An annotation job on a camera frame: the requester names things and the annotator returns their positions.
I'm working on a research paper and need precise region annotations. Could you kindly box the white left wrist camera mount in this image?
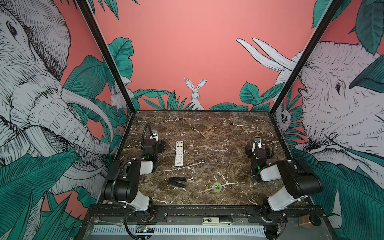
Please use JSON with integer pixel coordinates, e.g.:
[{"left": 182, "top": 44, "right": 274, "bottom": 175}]
[{"left": 150, "top": 131, "right": 159, "bottom": 141}]

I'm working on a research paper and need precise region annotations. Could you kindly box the brass knob block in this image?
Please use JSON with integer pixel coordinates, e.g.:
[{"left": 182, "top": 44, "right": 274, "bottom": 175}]
[{"left": 298, "top": 215, "right": 322, "bottom": 229}]

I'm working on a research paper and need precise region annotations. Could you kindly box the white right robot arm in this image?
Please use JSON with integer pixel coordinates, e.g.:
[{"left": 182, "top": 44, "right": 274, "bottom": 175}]
[{"left": 245, "top": 145, "right": 323, "bottom": 223}]

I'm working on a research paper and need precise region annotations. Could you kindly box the black plastic clip part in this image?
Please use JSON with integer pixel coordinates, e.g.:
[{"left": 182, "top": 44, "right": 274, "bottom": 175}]
[{"left": 168, "top": 177, "right": 187, "bottom": 189}]

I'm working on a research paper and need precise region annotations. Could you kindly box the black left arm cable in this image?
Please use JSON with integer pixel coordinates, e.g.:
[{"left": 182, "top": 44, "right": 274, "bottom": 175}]
[{"left": 140, "top": 122, "right": 154, "bottom": 148}]

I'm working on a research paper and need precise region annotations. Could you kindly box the black corner frame post left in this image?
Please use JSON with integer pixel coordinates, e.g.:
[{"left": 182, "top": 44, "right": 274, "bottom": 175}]
[{"left": 76, "top": 0, "right": 137, "bottom": 115}]

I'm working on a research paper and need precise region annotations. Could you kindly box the white label box on rail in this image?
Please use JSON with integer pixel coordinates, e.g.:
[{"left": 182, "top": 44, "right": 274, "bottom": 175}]
[{"left": 202, "top": 216, "right": 234, "bottom": 227}]

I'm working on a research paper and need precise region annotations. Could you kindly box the white perforated front strip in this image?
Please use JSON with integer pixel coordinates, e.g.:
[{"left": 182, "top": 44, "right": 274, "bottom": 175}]
[{"left": 89, "top": 224, "right": 266, "bottom": 238}]

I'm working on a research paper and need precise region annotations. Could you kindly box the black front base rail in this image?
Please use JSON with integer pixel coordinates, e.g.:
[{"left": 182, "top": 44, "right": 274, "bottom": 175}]
[{"left": 84, "top": 205, "right": 326, "bottom": 225}]

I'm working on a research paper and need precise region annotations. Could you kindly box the black corner frame post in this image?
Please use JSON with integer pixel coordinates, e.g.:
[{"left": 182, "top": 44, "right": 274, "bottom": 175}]
[
  {"left": 269, "top": 0, "right": 343, "bottom": 115},
  {"left": 76, "top": 0, "right": 137, "bottom": 115}
]

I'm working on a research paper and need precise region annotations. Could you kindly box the white remote control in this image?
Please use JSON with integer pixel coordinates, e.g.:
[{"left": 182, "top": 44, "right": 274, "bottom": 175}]
[{"left": 175, "top": 141, "right": 184, "bottom": 167}]

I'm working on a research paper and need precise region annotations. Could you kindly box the black corner frame post right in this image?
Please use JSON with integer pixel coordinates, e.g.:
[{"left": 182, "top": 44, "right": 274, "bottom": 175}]
[{"left": 269, "top": 0, "right": 343, "bottom": 115}]

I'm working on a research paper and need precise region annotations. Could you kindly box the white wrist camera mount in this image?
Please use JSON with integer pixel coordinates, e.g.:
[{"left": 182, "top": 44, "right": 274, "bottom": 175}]
[
  {"left": 150, "top": 131, "right": 159, "bottom": 141},
  {"left": 252, "top": 137, "right": 262, "bottom": 153}
]

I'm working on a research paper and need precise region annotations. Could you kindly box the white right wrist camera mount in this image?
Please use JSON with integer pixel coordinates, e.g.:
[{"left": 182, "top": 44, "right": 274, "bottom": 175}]
[{"left": 252, "top": 137, "right": 262, "bottom": 153}]

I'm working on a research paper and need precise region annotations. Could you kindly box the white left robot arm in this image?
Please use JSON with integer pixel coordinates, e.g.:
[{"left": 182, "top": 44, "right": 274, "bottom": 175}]
[{"left": 101, "top": 139, "right": 166, "bottom": 214}]

